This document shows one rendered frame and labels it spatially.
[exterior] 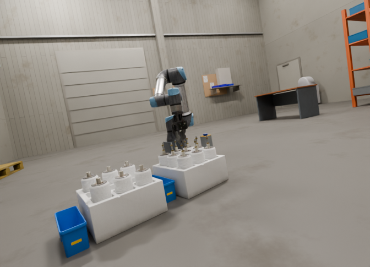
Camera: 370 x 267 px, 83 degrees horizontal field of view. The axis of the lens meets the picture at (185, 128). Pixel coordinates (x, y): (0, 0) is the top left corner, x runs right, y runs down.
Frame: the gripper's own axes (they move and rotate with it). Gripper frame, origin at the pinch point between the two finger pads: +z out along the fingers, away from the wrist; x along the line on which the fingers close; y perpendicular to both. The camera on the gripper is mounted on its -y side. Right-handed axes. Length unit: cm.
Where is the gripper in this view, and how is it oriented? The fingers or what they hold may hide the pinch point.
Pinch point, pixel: (180, 142)
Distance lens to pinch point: 139.6
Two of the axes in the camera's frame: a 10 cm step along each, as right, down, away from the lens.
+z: 1.7, 9.8, 0.6
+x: 9.0, -1.8, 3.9
